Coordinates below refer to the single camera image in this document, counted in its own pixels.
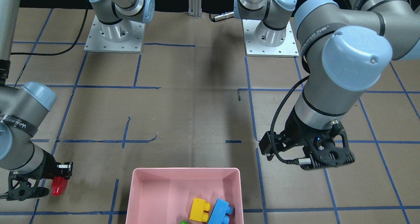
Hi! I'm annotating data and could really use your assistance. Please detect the yellow toy block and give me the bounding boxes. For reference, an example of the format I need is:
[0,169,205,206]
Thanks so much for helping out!
[189,198,211,223]

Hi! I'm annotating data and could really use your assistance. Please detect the blue toy block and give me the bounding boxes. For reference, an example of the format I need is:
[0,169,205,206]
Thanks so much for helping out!
[208,198,234,224]

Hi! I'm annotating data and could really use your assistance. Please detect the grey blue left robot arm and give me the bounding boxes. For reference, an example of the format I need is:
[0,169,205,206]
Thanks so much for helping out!
[234,0,420,170]

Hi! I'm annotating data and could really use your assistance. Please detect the aluminium frame post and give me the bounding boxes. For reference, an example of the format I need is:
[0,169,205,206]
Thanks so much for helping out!
[188,0,202,19]

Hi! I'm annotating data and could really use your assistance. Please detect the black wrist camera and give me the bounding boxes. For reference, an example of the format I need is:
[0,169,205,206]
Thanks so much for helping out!
[259,131,280,161]

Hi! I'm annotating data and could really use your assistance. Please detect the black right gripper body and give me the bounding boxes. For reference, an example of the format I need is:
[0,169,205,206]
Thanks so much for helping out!
[6,151,73,201]

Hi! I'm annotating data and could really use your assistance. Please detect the red toy block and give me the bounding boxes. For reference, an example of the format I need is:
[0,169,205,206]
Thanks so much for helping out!
[51,176,69,196]

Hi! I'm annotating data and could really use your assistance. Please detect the pink plastic box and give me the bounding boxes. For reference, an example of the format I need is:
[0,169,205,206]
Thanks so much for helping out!
[126,168,244,224]

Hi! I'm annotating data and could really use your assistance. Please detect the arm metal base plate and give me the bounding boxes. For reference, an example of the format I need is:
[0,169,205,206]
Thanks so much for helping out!
[242,19,299,57]
[84,16,146,54]

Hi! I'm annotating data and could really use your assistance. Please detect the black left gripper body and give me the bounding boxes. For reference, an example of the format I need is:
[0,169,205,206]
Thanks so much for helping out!
[274,111,355,170]

